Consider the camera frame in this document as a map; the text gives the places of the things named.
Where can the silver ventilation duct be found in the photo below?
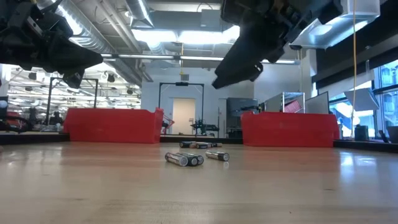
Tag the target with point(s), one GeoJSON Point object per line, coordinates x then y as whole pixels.
{"type": "Point", "coordinates": [140, 12]}
{"type": "Point", "coordinates": [93, 37]}

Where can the beige door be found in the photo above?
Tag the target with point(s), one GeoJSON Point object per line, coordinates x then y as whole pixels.
{"type": "Point", "coordinates": [183, 115]}

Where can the red plastic bin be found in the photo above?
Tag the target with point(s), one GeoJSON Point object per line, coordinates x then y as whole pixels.
{"type": "Point", "coordinates": [289, 130]}
{"type": "Point", "coordinates": [112, 126]}

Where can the metal shelf rack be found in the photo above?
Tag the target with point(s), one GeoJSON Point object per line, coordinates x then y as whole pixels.
{"type": "Point", "coordinates": [273, 104]}

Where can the bright ceiling light panel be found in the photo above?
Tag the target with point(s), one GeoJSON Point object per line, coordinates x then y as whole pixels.
{"type": "Point", "coordinates": [186, 36]}

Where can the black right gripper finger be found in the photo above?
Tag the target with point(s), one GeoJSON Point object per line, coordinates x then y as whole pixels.
{"type": "Point", "coordinates": [255, 71]}
{"type": "Point", "coordinates": [245, 53]}

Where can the black background robot device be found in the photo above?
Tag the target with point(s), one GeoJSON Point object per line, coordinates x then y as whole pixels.
{"type": "Point", "coordinates": [203, 127]}

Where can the grey wall vent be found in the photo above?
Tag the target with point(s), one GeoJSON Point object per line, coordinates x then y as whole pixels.
{"type": "Point", "coordinates": [184, 77]}

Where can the black gantry frame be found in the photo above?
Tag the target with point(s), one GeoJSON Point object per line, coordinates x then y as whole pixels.
{"type": "Point", "coordinates": [96, 93]}
{"type": "Point", "coordinates": [182, 83]}

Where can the single silver battery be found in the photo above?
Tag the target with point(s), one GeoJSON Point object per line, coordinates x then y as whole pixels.
{"type": "Point", "coordinates": [217, 155]}

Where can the grey monitor panel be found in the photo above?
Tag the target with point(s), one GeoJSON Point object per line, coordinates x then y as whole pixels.
{"type": "Point", "coordinates": [317, 104]}

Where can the black waste bin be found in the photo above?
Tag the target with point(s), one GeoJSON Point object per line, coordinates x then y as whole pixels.
{"type": "Point", "coordinates": [361, 133]}

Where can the dark cabinet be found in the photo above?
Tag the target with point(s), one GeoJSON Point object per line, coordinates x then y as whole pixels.
{"type": "Point", "coordinates": [242, 107]}

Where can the grey ceiling unit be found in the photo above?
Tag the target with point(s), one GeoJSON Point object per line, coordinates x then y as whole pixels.
{"type": "Point", "coordinates": [211, 18]}

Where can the glass window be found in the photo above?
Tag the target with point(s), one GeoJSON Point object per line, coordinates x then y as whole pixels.
{"type": "Point", "coordinates": [388, 109]}

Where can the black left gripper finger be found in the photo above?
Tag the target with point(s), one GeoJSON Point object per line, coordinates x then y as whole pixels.
{"type": "Point", "coordinates": [71, 56]}
{"type": "Point", "coordinates": [74, 80]}

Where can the dark grey bin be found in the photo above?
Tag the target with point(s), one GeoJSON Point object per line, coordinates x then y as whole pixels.
{"type": "Point", "coordinates": [393, 135]}

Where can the large black copper battery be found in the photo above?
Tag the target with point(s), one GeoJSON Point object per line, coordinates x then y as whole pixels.
{"type": "Point", "coordinates": [201, 159]}

